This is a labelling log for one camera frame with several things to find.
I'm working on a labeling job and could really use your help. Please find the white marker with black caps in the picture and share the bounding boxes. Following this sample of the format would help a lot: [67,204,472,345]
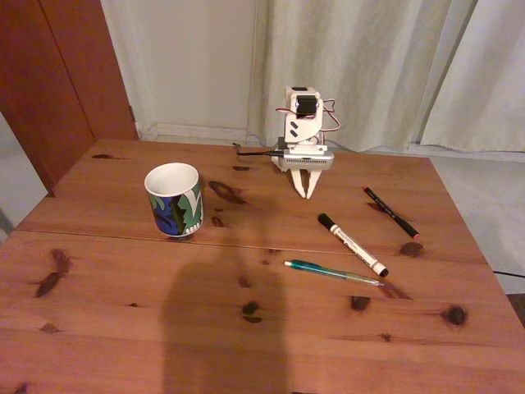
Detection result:
[317,213,390,278]

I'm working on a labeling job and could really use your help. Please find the black pen with red ends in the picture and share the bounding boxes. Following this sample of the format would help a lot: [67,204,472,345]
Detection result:
[362,186,422,241]

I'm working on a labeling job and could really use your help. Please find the teal transparent ballpoint pen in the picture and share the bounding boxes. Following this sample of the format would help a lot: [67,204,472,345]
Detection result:
[284,259,386,287]

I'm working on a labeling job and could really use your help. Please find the white cup with leaf print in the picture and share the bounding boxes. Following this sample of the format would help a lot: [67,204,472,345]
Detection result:
[144,162,205,239]

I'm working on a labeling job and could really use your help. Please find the white curtain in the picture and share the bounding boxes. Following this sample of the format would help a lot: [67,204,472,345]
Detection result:
[245,0,479,153]
[420,0,525,153]

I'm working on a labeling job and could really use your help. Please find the brown wooden cabinet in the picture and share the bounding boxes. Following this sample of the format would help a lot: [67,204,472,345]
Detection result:
[0,0,139,198]

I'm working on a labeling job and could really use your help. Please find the silver oval camera box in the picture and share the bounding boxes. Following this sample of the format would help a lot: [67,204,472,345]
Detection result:
[280,148,336,172]

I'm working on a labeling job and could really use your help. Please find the black camera cable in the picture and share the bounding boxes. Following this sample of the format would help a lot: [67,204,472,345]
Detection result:
[231,142,284,159]

